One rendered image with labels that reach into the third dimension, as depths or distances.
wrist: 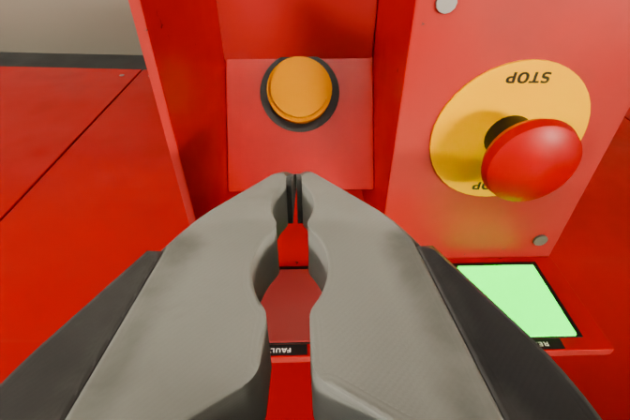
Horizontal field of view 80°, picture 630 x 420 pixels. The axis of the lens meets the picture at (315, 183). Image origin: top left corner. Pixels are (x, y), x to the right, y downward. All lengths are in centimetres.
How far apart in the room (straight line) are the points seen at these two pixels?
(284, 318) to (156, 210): 33
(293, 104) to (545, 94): 12
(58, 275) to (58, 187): 16
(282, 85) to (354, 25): 5
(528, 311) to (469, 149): 9
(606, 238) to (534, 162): 40
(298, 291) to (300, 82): 12
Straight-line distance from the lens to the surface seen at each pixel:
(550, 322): 24
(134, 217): 51
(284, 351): 20
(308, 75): 23
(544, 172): 18
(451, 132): 19
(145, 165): 60
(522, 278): 25
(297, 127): 23
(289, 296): 21
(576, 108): 21
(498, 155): 17
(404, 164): 19
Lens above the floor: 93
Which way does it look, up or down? 53 degrees down
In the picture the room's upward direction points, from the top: 178 degrees clockwise
